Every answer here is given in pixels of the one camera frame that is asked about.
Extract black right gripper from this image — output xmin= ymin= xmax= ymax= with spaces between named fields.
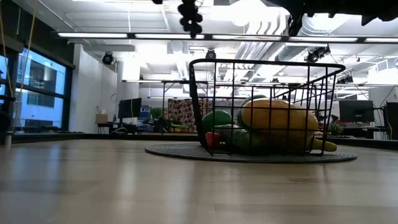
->
xmin=266 ymin=0 xmax=312 ymax=16

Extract dark purple toy grapes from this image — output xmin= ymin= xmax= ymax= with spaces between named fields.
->
xmin=177 ymin=0 xmax=204 ymax=39

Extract orange yellow toy mango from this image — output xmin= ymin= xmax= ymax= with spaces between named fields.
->
xmin=241 ymin=98 xmax=320 ymax=152

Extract toy watermelon slice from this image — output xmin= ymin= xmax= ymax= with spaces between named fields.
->
xmin=201 ymin=110 xmax=233 ymax=131

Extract green toy cucumber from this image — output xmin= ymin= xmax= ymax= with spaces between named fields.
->
xmin=214 ymin=124 xmax=265 ymax=155

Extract yellow toy banana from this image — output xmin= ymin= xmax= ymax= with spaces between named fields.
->
xmin=307 ymin=136 xmax=338 ymax=153

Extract red toy pepper piece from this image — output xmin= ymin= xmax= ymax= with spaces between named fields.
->
xmin=205 ymin=131 xmax=222 ymax=149

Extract black computer monitor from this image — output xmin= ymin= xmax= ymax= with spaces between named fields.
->
xmin=338 ymin=100 xmax=375 ymax=123
xmin=118 ymin=98 xmax=142 ymax=119
xmin=385 ymin=101 xmax=398 ymax=141

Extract green leafy plant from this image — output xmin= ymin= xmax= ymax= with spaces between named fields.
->
xmin=150 ymin=107 xmax=165 ymax=121
xmin=328 ymin=123 xmax=343 ymax=135

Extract brown floral patterned panel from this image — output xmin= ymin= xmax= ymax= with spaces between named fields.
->
xmin=167 ymin=98 xmax=215 ymax=133

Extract black overhead LED light bar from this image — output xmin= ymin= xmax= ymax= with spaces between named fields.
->
xmin=51 ymin=30 xmax=398 ymax=44

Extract grey round woven placemat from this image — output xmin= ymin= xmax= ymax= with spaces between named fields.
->
xmin=144 ymin=142 xmax=358 ymax=164

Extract large glass window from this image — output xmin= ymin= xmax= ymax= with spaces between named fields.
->
xmin=0 ymin=46 xmax=75 ymax=133

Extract black hanging right wrist bracket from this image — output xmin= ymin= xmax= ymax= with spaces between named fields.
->
xmin=288 ymin=12 xmax=305 ymax=37

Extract silver ceiling duct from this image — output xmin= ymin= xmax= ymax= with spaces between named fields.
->
xmin=239 ymin=2 xmax=352 ymax=63

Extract black wire basket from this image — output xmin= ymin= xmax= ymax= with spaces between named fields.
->
xmin=188 ymin=58 xmax=346 ymax=157

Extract yellow hanging cable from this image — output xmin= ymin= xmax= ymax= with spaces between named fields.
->
xmin=12 ymin=0 xmax=39 ymax=131

